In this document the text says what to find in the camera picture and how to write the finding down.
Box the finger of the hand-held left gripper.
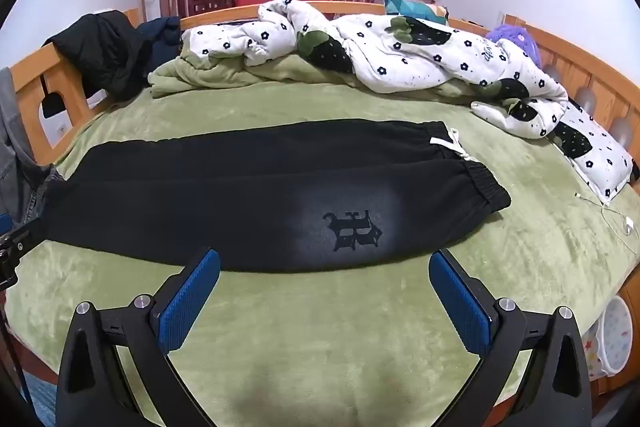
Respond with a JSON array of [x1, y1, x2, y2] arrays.
[[0, 212, 45, 293]]

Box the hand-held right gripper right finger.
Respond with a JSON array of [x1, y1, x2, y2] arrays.
[[429, 249, 593, 427]]

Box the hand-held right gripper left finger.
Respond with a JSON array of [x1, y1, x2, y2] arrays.
[[56, 248, 221, 427]]

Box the black pants with logo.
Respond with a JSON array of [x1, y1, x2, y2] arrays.
[[42, 119, 512, 274]]

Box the grey denim jeans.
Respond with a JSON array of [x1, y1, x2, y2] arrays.
[[0, 67, 66, 228]]

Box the green fleece blanket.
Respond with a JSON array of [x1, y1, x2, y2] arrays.
[[2, 54, 640, 427]]

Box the white star-print bucket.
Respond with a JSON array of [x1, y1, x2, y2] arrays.
[[582, 294, 635, 380]]

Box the blue cloth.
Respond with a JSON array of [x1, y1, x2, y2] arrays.
[[20, 372, 58, 427]]

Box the black jacket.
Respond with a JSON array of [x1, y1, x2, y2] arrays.
[[42, 10, 151, 95]]

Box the white floral pillow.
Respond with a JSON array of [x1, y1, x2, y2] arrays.
[[547, 99, 633, 202]]

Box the navy garment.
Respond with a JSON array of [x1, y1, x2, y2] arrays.
[[135, 17, 183, 78]]

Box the white floral quilt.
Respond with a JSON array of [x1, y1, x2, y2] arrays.
[[180, 0, 571, 140]]

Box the purple fluffy cloth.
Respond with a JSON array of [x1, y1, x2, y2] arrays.
[[485, 24, 543, 68]]

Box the dark wooden chair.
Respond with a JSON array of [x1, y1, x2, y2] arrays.
[[192, 0, 236, 15]]

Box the teal patterned cushion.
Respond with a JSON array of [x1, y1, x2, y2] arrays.
[[384, 0, 448, 25]]

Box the wooden bed frame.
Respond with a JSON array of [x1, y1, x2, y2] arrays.
[[0, 0, 640, 188]]

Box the white charger with cable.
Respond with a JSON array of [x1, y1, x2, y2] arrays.
[[575, 192, 640, 253]]

